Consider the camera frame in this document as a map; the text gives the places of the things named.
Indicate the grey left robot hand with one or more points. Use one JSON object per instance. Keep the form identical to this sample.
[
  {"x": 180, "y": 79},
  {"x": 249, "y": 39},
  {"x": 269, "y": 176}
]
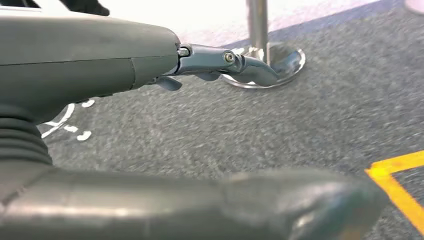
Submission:
[{"x": 82, "y": 49}]

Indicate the chrome stanchion post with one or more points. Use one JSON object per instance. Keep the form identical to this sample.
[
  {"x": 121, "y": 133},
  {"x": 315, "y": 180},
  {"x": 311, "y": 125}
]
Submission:
[{"x": 285, "y": 63}]

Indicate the white floor marking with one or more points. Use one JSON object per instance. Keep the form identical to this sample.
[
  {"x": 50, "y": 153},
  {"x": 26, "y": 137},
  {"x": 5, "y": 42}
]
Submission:
[{"x": 64, "y": 117}]

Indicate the yellow floor tape square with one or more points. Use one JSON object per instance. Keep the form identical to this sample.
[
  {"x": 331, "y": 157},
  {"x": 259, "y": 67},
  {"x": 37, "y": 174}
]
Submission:
[{"x": 394, "y": 192}]

